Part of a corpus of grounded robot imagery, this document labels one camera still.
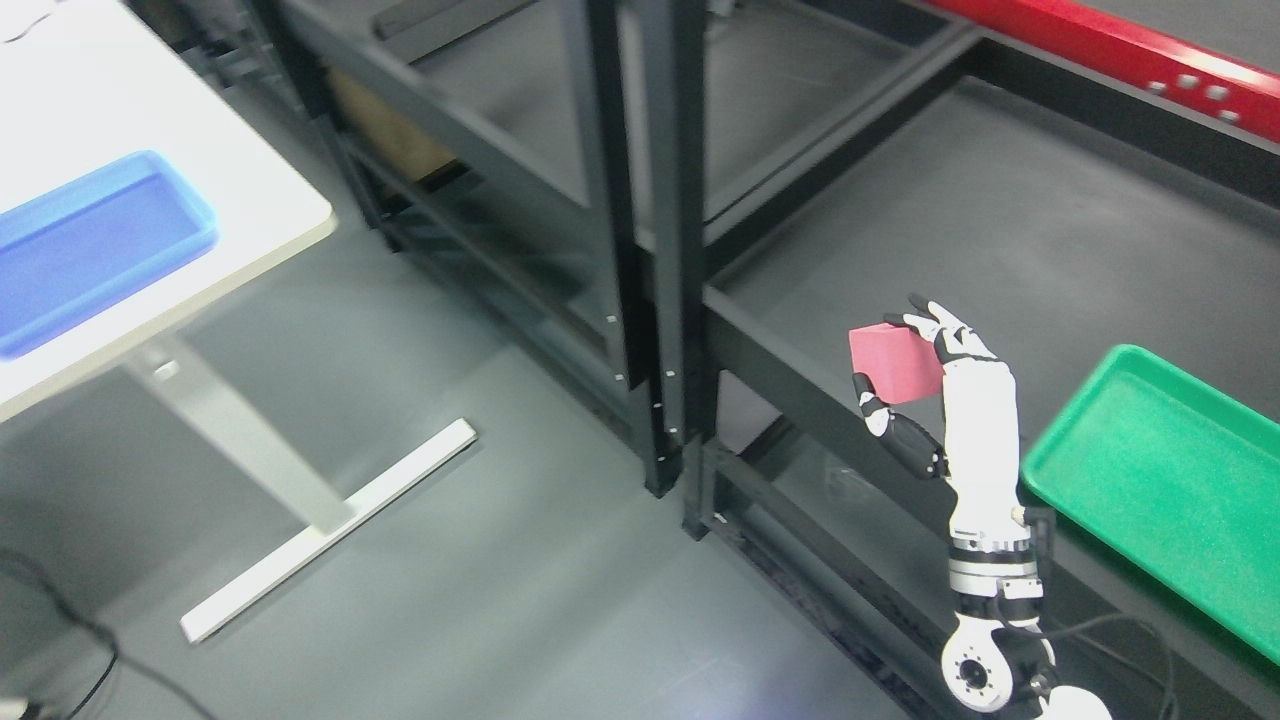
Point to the pink block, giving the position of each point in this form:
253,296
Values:
901,366

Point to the black metal shelf left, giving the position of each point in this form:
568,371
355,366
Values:
576,213

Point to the white robot forearm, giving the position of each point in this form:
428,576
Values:
998,661

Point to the cardboard box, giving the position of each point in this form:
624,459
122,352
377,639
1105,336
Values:
394,138

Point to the white table with leg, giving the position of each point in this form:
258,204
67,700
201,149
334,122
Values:
86,83

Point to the red metal conveyor beam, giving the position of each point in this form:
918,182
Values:
1214,84

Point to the green plastic tray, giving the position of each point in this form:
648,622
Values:
1177,477

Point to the black metal shelf right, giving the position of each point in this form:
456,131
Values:
959,161

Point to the black metal shelf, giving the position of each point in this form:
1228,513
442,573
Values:
576,213
959,161

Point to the blue plastic tray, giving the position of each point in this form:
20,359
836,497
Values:
81,248

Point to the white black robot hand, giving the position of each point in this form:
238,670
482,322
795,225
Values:
979,454

